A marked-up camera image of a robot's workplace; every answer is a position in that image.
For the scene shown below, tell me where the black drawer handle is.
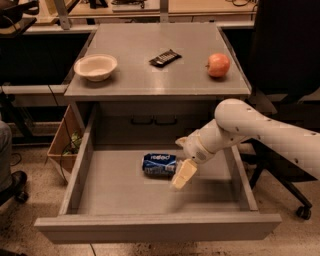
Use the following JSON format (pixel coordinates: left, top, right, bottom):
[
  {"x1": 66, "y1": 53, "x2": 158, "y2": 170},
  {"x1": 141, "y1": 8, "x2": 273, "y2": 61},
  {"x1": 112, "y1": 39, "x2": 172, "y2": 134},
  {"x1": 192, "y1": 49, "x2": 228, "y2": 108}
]
[
  {"x1": 130, "y1": 116, "x2": 153, "y2": 125},
  {"x1": 154, "y1": 115, "x2": 177, "y2": 126}
]

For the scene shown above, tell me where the white paper bowl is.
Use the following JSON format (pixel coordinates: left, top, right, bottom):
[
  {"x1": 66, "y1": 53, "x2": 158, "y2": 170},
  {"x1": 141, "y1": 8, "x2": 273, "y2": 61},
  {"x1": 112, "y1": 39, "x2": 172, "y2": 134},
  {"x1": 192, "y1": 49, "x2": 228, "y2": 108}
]
[{"x1": 74, "y1": 54, "x2": 118, "y2": 82}]

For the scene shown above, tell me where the black left drawer handle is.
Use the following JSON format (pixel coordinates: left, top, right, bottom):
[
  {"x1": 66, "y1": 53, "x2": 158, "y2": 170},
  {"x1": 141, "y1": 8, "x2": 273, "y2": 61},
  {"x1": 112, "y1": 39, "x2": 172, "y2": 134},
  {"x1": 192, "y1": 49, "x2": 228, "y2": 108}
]
[{"x1": 130, "y1": 116, "x2": 153, "y2": 125}]

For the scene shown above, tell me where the grey open top drawer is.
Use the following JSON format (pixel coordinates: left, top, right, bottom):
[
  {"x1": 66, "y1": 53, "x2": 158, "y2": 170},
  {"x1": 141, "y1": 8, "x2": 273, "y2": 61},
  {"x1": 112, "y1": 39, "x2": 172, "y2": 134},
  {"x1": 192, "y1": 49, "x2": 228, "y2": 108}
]
[{"x1": 35, "y1": 104, "x2": 281, "y2": 244}]

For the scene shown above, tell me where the black shoe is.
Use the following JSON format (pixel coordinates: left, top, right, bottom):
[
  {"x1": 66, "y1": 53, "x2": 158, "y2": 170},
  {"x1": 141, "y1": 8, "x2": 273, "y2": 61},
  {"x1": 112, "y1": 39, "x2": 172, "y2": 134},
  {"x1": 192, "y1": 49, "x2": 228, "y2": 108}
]
[{"x1": 0, "y1": 170, "x2": 29, "y2": 205}]

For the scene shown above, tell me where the red apple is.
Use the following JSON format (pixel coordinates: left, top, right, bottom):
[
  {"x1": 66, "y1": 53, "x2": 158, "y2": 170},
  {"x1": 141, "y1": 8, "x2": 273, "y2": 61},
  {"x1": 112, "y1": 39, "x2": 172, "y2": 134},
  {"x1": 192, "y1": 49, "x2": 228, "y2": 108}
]
[{"x1": 206, "y1": 53, "x2": 230, "y2": 78}]

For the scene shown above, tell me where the grey cabinet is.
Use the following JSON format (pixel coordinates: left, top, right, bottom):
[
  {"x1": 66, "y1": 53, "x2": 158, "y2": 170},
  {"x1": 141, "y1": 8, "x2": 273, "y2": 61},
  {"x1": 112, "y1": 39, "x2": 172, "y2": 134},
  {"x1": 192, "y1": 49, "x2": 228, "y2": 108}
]
[{"x1": 65, "y1": 23, "x2": 251, "y2": 149}]

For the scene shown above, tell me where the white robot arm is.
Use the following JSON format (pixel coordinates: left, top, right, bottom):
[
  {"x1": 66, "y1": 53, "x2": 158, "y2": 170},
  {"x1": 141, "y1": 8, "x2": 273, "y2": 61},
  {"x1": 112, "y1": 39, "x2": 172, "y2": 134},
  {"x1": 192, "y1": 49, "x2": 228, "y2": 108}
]
[{"x1": 171, "y1": 99, "x2": 320, "y2": 190}]

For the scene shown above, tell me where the grey trouser leg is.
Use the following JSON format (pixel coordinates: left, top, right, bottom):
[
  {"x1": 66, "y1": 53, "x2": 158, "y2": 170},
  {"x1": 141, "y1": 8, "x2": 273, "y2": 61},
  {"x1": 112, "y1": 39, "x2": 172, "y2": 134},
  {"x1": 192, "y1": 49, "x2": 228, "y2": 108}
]
[{"x1": 0, "y1": 121, "x2": 12, "y2": 192}]

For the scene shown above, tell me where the black office chair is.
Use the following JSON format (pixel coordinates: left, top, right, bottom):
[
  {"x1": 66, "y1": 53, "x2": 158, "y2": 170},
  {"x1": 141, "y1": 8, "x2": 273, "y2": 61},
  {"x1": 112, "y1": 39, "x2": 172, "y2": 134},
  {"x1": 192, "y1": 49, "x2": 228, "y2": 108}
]
[{"x1": 238, "y1": 0, "x2": 320, "y2": 221}]

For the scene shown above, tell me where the black right drawer handle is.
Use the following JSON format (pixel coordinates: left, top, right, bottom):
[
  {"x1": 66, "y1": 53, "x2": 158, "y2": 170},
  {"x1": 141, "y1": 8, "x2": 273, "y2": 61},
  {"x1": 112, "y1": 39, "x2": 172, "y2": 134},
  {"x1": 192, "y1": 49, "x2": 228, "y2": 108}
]
[{"x1": 154, "y1": 115, "x2": 177, "y2": 126}]

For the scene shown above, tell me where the blue pepsi can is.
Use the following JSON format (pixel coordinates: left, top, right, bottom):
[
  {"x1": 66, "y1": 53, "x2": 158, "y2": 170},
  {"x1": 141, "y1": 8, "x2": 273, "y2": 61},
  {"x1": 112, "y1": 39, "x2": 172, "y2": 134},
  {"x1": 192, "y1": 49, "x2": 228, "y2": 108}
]
[{"x1": 142, "y1": 153, "x2": 177, "y2": 176}]

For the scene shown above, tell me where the cardboard box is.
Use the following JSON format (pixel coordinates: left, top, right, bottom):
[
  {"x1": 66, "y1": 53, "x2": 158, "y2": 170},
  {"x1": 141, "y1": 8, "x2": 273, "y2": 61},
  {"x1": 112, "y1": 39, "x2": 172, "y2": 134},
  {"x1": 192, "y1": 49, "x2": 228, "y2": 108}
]
[{"x1": 47, "y1": 106, "x2": 83, "y2": 173}]

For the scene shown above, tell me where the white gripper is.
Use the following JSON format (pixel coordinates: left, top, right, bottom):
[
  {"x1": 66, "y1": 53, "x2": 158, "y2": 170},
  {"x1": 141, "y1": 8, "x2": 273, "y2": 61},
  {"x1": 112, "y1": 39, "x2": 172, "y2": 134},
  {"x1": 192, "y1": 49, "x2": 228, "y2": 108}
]
[{"x1": 171, "y1": 130, "x2": 213, "y2": 190}]

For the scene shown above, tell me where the dark chocolate bar wrapper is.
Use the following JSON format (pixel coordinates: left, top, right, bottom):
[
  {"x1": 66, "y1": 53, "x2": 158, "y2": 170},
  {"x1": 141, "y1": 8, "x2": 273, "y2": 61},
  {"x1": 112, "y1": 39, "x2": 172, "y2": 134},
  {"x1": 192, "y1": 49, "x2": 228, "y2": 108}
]
[{"x1": 149, "y1": 49, "x2": 181, "y2": 68}]

